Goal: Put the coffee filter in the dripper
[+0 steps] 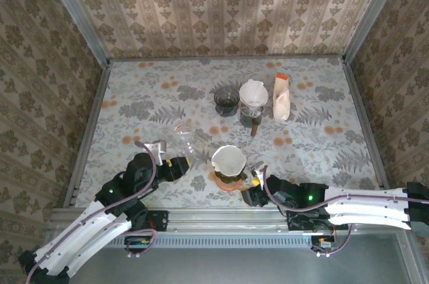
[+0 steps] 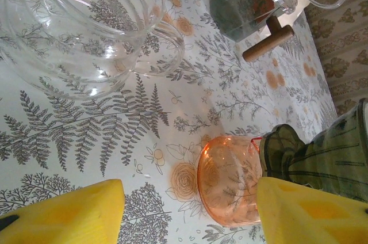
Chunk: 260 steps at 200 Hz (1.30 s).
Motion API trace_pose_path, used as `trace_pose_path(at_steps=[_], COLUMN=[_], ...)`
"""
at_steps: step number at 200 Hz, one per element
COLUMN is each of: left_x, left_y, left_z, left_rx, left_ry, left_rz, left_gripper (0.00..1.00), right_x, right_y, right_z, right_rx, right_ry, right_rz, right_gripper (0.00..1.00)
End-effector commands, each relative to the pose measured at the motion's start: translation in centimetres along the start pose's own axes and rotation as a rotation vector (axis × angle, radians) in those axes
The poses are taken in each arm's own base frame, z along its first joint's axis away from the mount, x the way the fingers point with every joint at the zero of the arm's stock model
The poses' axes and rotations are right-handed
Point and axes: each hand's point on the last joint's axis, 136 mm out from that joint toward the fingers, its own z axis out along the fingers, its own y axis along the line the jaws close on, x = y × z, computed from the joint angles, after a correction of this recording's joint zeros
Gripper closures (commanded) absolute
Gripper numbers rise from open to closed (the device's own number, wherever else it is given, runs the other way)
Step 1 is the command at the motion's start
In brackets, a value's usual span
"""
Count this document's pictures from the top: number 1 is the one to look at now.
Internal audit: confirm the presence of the orange coffee server carafe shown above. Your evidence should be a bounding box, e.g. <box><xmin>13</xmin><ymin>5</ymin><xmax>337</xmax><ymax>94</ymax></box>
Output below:
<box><xmin>214</xmin><ymin>176</ymin><xmax>249</xmax><ymax>194</ymax></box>

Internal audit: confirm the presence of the green plastic coffee dripper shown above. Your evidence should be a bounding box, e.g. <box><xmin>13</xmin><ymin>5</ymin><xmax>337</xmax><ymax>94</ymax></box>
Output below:
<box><xmin>214</xmin><ymin>168</ymin><xmax>249</xmax><ymax>184</ymax></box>

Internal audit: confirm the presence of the clear glass carafe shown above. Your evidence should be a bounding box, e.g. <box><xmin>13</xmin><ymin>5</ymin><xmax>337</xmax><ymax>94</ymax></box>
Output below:
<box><xmin>239</xmin><ymin>99</ymin><xmax>267</xmax><ymax>120</ymax></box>
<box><xmin>173</xmin><ymin>124</ymin><xmax>198</xmax><ymax>164</ymax></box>

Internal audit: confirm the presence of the white paper coffee filter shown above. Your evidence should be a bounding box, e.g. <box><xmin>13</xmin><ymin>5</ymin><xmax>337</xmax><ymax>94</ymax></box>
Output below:
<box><xmin>210</xmin><ymin>145</ymin><xmax>248</xmax><ymax>178</ymax></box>
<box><xmin>239</xmin><ymin>79</ymin><xmax>269</xmax><ymax>110</ymax></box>

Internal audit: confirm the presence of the grey carafe with brown handle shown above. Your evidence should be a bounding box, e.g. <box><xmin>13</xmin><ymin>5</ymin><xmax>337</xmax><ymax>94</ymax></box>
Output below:
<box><xmin>241</xmin><ymin>109</ymin><xmax>265</xmax><ymax>138</ymax></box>

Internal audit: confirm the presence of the smoke grey coffee dripper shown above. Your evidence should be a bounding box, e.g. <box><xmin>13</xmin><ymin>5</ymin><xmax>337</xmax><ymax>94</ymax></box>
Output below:
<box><xmin>213</xmin><ymin>85</ymin><xmax>241</xmax><ymax>117</ymax></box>

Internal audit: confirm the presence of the bag of paper coffee filters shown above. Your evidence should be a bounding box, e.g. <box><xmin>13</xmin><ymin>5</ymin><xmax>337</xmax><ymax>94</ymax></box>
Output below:
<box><xmin>273</xmin><ymin>74</ymin><xmax>292</xmax><ymax>121</ymax></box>

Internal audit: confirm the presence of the right small connector board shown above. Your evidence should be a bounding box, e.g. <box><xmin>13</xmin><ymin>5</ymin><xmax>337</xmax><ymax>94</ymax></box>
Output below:
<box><xmin>310</xmin><ymin>235</ymin><xmax>338</xmax><ymax>253</ymax></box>

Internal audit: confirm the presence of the small connector board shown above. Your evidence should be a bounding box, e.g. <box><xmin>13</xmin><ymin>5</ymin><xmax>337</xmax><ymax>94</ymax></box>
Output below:
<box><xmin>310</xmin><ymin>235</ymin><xmax>338</xmax><ymax>253</ymax></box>
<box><xmin>123</xmin><ymin>235</ymin><xmax>151</xmax><ymax>254</ymax></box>

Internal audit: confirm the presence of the left small connector board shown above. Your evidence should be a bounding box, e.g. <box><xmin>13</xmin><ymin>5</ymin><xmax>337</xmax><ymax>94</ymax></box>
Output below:
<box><xmin>123</xmin><ymin>235</ymin><xmax>151</xmax><ymax>254</ymax></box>

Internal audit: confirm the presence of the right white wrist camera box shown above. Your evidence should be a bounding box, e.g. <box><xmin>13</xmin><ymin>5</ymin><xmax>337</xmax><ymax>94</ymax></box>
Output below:
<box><xmin>250</xmin><ymin>161</ymin><xmax>266</xmax><ymax>181</ymax></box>

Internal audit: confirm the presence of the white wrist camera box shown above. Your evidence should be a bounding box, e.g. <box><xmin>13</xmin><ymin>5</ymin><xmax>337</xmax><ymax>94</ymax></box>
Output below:
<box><xmin>144</xmin><ymin>141</ymin><xmax>168</xmax><ymax>166</ymax></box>
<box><xmin>250</xmin><ymin>161</ymin><xmax>266</xmax><ymax>181</ymax></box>

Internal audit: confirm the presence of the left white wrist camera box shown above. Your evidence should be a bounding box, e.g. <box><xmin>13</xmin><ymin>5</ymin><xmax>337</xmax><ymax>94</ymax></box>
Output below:
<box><xmin>144</xmin><ymin>141</ymin><xmax>168</xmax><ymax>166</ymax></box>

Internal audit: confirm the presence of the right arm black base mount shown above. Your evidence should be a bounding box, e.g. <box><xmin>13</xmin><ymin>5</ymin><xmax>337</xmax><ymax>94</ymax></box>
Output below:
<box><xmin>286</xmin><ymin>209</ymin><xmax>349</xmax><ymax>231</ymax></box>

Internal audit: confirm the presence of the aluminium front mounting rail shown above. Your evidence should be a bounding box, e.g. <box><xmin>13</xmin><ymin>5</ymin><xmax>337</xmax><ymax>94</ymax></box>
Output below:
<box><xmin>50</xmin><ymin>208</ymin><xmax>408</xmax><ymax>234</ymax></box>

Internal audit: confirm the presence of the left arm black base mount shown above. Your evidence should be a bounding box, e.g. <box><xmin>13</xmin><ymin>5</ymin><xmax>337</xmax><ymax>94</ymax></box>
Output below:
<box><xmin>109</xmin><ymin>209</ymin><xmax>168</xmax><ymax>232</ymax></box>

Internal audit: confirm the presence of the grey slotted cable duct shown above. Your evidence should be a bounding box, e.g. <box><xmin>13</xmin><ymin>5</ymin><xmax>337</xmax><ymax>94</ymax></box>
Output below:
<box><xmin>62</xmin><ymin>235</ymin><xmax>314</xmax><ymax>249</ymax></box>

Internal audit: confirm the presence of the aluminium table side rail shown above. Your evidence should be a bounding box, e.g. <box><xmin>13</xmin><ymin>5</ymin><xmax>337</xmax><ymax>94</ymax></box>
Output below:
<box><xmin>341</xmin><ymin>62</ymin><xmax>398</xmax><ymax>206</ymax></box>
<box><xmin>62</xmin><ymin>62</ymin><xmax>113</xmax><ymax>210</ymax></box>

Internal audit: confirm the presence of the aluminium table back rail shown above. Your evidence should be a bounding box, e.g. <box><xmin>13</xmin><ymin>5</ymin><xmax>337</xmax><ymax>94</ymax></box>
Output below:
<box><xmin>109</xmin><ymin>56</ymin><xmax>345</xmax><ymax>63</ymax></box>

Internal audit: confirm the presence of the aluminium frame post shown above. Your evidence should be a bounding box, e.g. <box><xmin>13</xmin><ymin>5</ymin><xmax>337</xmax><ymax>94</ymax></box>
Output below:
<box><xmin>341</xmin><ymin>0</ymin><xmax>405</xmax><ymax>66</ymax></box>
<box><xmin>39</xmin><ymin>0</ymin><xmax>112</xmax><ymax>68</ymax></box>

